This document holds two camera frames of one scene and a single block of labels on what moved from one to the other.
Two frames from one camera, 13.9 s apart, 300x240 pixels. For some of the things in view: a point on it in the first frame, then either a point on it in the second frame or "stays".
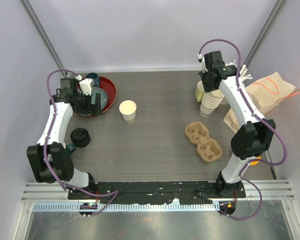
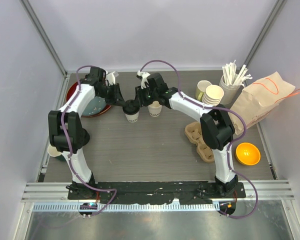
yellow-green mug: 199,91 stays
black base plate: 186,192 stays
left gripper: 91,109 -> 117,99
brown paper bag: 267,93 stays
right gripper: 207,88 -> 139,96
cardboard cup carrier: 208,149 stays
